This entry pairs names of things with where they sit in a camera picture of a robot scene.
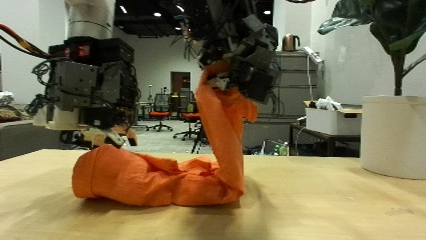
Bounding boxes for crumpled white packing material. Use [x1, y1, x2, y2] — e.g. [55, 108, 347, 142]
[314, 96, 343, 112]

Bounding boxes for orange mesh-back office chair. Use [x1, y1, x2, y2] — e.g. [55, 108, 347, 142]
[146, 93, 174, 133]

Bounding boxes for green leafy plant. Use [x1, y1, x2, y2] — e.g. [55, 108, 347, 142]
[316, 0, 426, 97]

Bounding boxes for brown cushion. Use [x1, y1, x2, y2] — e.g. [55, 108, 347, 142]
[0, 105, 37, 123]

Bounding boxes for black camera tripod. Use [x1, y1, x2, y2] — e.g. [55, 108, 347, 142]
[190, 121, 210, 155]

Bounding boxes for brown door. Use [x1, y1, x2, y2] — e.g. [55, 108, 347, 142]
[170, 71, 191, 96]

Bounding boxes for grey sofa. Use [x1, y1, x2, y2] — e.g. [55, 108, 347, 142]
[0, 119, 63, 161]

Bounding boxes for copper kettle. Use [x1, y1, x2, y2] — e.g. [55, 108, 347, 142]
[280, 33, 302, 53]

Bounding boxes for green plastic bottles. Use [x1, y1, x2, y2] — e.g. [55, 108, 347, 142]
[263, 139, 291, 157]

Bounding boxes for white crumpled cloth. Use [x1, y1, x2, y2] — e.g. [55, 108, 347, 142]
[0, 91, 14, 107]

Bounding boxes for low grey counter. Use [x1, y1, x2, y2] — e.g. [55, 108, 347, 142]
[242, 116, 307, 155]

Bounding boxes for orange low office chair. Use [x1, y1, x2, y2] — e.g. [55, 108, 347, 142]
[173, 103, 203, 141]

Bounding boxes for white plant pot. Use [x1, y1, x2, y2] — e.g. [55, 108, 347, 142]
[359, 95, 426, 181]

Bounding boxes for white cardboard box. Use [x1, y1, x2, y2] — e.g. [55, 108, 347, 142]
[304, 105, 363, 136]

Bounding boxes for white power strip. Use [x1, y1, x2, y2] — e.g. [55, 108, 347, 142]
[302, 46, 324, 64]

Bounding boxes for orange button shirt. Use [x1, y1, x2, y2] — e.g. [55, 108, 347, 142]
[70, 59, 259, 208]

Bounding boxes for dark side table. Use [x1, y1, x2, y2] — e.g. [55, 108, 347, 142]
[290, 122, 362, 158]

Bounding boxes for grey filing cabinet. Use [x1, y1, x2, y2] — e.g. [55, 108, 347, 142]
[240, 49, 324, 120]

